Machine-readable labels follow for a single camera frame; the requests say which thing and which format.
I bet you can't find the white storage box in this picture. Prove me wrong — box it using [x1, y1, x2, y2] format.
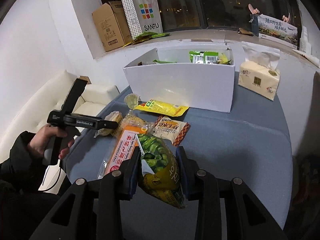
[123, 46, 235, 113]

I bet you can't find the small jelly cup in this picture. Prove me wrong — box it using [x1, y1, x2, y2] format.
[124, 93, 140, 109]

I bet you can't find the printed landscape gift box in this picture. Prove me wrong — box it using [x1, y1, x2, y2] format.
[250, 14, 298, 49]

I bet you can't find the yellow snack packet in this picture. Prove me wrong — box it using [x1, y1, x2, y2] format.
[134, 99, 189, 117]

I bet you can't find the brown cardboard box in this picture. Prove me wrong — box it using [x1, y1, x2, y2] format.
[92, 1, 132, 52]

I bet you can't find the green snack packets pile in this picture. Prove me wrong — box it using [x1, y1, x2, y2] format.
[123, 31, 170, 47]

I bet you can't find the tissue pack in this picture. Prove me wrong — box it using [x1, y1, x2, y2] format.
[238, 42, 280, 101]

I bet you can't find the clear wrapped pastry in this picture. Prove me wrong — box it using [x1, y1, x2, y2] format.
[94, 110, 155, 138]

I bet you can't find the window frame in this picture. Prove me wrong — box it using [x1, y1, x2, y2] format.
[93, 0, 303, 32]

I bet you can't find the white SANFU shopping bag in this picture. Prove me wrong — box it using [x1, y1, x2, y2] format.
[121, 0, 163, 39]

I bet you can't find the brown white cracker packet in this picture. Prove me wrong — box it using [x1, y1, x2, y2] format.
[152, 116, 190, 147]

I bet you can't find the orange biscuit pack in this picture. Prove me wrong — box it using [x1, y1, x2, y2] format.
[98, 125, 148, 179]

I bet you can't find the person's left hand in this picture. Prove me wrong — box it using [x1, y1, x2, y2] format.
[27, 124, 68, 158]

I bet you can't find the green wrapped snack pack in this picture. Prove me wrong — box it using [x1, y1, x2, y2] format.
[189, 51, 204, 64]
[203, 51, 219, 64]

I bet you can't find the green pea snack bag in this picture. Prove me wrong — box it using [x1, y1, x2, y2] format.
[136, 133, 185, 209]

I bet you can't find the small brown snack packet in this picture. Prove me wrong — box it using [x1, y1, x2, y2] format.
[238, 28, 254, 36]

